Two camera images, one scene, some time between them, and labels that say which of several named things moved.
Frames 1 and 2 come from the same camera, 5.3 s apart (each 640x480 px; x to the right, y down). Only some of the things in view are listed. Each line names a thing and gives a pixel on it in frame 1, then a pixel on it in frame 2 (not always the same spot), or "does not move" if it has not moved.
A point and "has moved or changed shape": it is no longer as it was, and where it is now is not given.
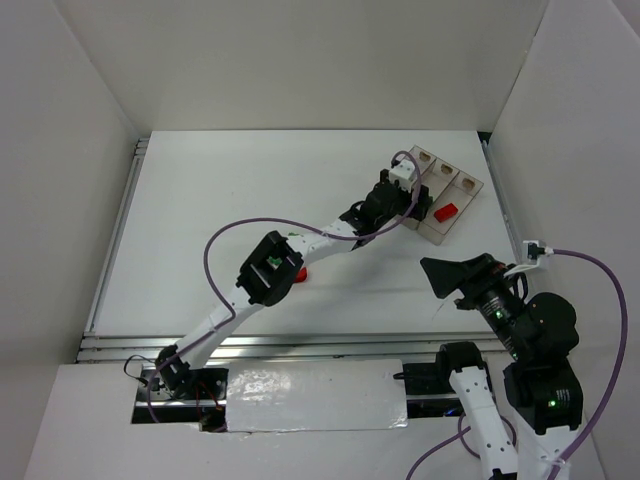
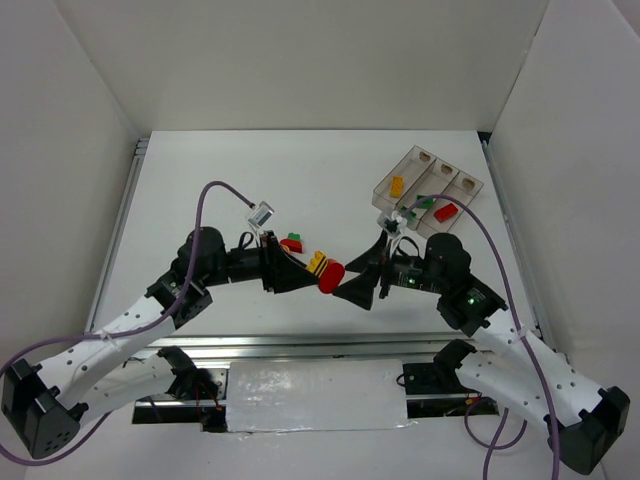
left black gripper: (420, 201) to (269, 262)
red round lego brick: (301, 275) has moved or changed shape
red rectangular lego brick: (445, 212) does not move
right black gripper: (470, 286) to (381, 275)
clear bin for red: (462, 192) does not move
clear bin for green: (436, 178) does not move
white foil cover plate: (321, 395) does not move
